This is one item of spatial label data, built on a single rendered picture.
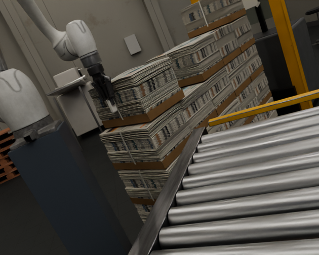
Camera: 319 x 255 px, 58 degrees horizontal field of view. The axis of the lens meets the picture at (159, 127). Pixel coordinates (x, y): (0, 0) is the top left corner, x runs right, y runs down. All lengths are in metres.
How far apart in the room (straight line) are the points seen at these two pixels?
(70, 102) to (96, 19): 2.85
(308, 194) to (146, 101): 0.89
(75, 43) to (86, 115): 4.48
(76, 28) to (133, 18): 6.63
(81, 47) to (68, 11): 6.63
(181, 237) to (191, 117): 1.02
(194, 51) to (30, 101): 0.95
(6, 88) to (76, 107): 4.65
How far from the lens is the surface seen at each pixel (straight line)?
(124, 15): 7.96
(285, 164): 0.70
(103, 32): 7.88
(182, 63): 1.75
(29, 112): 1.16
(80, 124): 5.83
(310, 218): 0.54
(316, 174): 0.65
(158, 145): 1.33
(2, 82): 1.18
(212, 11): 2.26
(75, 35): 1.37
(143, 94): 1.30
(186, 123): 1.50
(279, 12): 2.65
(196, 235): 0.59
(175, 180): 0.78
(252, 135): 0.88
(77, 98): 5.76
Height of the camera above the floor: 1.15
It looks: 16 degrees down
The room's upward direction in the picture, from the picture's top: 24 degrees counter-clockwise
